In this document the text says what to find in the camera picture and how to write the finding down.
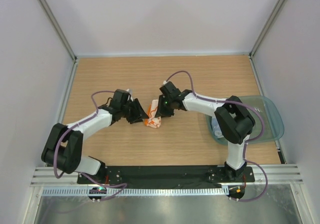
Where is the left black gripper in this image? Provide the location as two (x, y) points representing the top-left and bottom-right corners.
(120, 99), (149, 124)

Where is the orange white patterned towel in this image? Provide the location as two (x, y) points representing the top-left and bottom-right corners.
(144, 100), (162, 129)

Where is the blue bear towel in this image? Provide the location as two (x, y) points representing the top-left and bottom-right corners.
(211, 117), (224, 139)

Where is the clear teal plastic container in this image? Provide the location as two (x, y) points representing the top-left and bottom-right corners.
(205, 95), (284, 146)

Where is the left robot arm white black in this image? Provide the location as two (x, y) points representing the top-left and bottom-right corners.
(41, 89), (149, 184)

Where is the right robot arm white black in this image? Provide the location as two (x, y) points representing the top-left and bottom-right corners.
(155, 81), (256, 182)

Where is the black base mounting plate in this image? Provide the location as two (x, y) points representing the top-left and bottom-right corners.
(76, 164), (256, 189)

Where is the white slotted cable duct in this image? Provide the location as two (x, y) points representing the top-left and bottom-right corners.
(42, 186), (229, 198)

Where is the aluminium frame rail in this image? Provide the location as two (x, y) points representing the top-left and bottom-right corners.
(31, 164), (303, 186)

